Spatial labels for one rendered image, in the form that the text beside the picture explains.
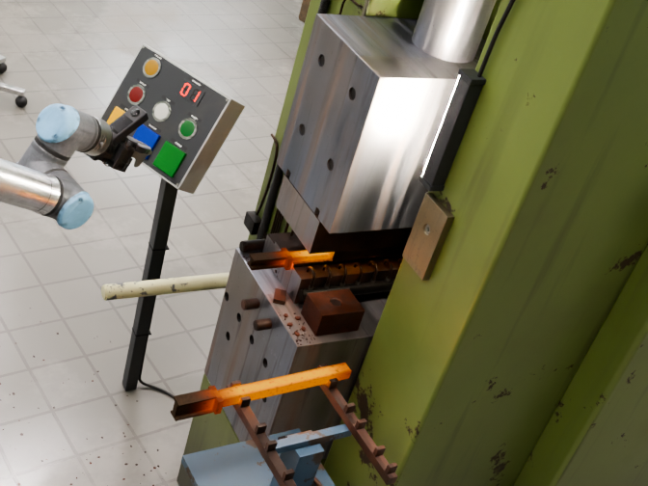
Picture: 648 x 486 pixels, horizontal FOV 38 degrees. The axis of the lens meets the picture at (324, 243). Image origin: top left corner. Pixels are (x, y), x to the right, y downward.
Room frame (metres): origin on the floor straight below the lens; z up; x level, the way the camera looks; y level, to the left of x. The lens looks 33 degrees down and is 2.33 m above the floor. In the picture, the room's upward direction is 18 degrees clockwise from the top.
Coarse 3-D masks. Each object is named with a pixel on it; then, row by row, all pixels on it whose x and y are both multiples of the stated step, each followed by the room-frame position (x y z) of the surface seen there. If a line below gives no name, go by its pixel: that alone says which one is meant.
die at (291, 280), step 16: (272, 240) 1.98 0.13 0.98; (288, 240) 1.99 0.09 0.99; (384, 256) 2.04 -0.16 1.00; (400, 256) 2.07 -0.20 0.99; (288, 272) 1.89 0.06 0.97; (304, 272) 1.87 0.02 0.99; (320, 272) 1.89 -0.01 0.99; (336, 272) 1.91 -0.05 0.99; (352, 272) 1.94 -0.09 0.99; (368, 272) 1.96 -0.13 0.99; (384, 272) 1.99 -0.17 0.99; (288, 288) 1.87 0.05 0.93; (304, 288) 1.85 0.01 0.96
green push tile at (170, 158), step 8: (168, 144) 2.18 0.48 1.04; (160, 152) 2.17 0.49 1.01; (168, 152) 2.17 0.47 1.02; (176, 152) 2.16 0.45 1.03; (184, 152) 2.16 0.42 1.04; (160, 160) 2.16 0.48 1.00; (168, 160) 2.15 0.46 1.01; (176, 160) 2.15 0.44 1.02; (160, 168) 2.14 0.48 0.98; (168, 168) 2.14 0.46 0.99; (176, 168) 2.13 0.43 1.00
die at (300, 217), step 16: (288, 176) 1.99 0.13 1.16; (288, 192) 1.97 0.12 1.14; (288, 208) 1.95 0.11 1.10; (304, 208) 1.90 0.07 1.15; (288, 224) 1.94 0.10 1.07; (304, 224) 1.89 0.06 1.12; (320, 224) 1.85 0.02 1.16; (304, 240) 1.87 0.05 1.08; (320, 240) 1.85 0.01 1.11; (336, 240) 1.88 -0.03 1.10; (352, 240) 1.91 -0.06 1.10; (368, 240) 1.94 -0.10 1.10; (384, 240) 1.97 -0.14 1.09; (400, 240) 2.00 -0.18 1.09
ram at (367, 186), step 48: (336, 48) 1.95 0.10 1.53; (384, 48) 1.96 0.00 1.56; (480, 48) 2.15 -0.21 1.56; (336, 96) 1.91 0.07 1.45; (384, 96) 1.82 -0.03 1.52; (432, 96) 1.89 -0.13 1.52; (288, 144) 2.01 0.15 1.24; (336, 144) 1.86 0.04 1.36; (384, 144) 1.84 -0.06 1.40; (432, 144) 1.92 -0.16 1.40; (336, 192) 1.82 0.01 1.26; (384, 192) 1.87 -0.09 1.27
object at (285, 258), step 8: (256, 256) 1.85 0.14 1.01; (264, 256) 1.86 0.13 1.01; (272, 256) 1.87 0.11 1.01; (280, 256) 1.88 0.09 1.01; (288, 256) 1.88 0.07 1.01; (296, 256) 1.90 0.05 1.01; (304, 256) 1.91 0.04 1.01; (312, 256) 1.93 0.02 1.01; (320, 256) 1.94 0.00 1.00; (328, 256) 1.95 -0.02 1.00; (248, 264) 1.84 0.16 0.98; (256, 264) 1.85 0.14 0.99; (264, 264) 1.86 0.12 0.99; (272, 264) 1.87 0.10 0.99; (280, 264) 1.88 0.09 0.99; (288, 264) 1.88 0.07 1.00
